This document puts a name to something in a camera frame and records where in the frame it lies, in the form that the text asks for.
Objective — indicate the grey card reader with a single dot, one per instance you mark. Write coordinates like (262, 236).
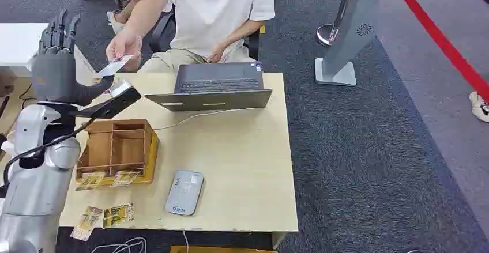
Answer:
(184, 193)

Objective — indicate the wooden card box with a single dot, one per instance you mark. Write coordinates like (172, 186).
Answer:
(118, 150)

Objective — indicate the white side table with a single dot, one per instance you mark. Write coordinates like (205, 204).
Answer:
(19, 45)

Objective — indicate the white card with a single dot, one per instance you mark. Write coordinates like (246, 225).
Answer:
(112, 66)

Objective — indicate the gold printed card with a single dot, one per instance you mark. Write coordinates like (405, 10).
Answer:
(118, 215)
(124, 178)
(91, 181)
(86, 223)

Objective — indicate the grey laptop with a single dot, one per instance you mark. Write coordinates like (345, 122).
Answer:
(219, 87)

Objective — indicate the person's right hand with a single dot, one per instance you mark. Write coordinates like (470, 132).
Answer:
(124, 45)

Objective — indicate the red floor tape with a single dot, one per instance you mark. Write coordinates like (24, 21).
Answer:
(439, 37)

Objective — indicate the chrome stanchion post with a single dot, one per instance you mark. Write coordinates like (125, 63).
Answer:
(330, 30)

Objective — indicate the black office chair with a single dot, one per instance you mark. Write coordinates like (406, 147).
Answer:
(164, 33)

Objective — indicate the person's left hand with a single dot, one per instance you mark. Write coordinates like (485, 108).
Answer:
(216, 54)

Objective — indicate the person's foot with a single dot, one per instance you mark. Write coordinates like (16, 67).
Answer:
(480, 107)

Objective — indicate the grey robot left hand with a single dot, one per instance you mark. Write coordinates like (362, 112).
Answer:
(53, 77)

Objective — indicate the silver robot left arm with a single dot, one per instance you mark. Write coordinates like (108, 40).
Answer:
(34, 190)

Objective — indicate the grey kiosk stand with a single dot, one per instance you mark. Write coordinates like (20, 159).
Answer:
(353, 30)

